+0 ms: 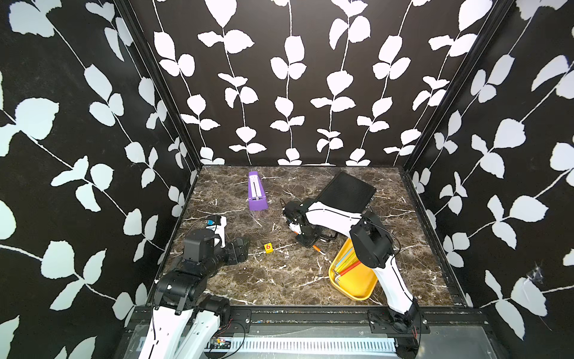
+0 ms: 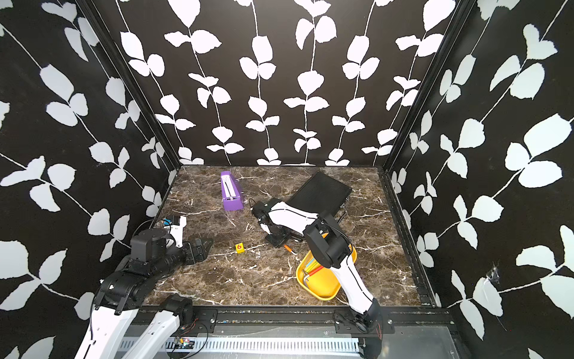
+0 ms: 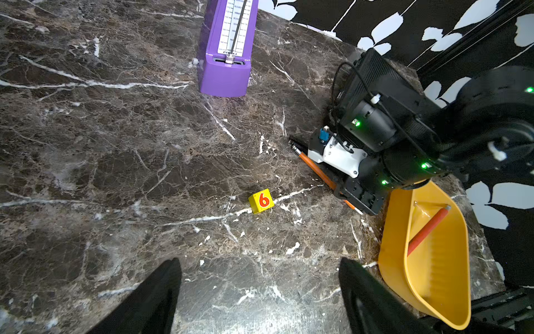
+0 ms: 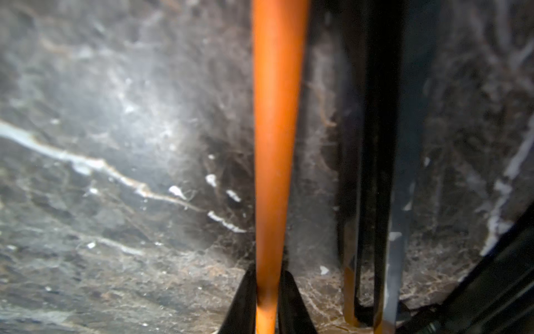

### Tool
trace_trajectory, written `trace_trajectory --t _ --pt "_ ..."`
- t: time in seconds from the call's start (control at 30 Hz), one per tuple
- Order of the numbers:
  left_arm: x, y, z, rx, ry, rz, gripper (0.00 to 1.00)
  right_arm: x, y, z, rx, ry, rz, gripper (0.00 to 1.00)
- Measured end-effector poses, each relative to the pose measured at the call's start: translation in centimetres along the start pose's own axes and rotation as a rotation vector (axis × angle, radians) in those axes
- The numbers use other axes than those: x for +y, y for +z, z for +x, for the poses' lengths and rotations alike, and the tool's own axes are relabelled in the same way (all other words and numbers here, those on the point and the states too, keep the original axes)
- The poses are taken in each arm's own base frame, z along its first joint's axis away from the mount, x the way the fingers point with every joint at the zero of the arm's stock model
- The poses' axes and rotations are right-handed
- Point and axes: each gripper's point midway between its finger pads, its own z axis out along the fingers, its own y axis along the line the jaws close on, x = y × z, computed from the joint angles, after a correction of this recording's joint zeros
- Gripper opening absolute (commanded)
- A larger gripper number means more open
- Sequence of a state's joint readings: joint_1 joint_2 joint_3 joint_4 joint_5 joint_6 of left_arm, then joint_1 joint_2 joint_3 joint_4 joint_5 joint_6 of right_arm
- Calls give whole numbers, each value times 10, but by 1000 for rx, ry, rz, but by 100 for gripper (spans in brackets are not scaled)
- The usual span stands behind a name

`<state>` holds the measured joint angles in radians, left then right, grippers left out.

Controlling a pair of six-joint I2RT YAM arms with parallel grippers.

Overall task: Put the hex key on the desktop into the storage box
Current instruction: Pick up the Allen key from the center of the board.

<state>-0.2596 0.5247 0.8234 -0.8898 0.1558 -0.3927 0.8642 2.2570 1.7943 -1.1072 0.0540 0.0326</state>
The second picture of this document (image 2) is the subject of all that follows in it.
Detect yellow-green hex key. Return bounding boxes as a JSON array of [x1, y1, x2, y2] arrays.
[[303, 260, 318, 281]]

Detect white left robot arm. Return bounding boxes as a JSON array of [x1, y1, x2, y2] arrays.
[[76, 228, 214, 358]]

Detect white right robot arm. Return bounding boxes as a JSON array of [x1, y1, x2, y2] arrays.
[[251, 198, 381, 332]]

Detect yellow plastic storage tray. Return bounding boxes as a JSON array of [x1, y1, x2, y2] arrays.
[[296, 251, 341, 302]]

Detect black ribbed carrying case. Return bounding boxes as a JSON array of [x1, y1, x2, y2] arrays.
[[286, 171, 352, 216]]

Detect purple metronome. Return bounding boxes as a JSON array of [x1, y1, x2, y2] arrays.
[[221, 171, 245, 212]]

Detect small green circuit board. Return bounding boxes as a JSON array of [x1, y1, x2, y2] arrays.
[[174, 337, 195, 351]]

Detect white ribbed strip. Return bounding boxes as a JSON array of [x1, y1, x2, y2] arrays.
[[116, 337, 362, 355]]

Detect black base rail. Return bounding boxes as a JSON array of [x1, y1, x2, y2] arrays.
[[168, 306, 460, 356]]

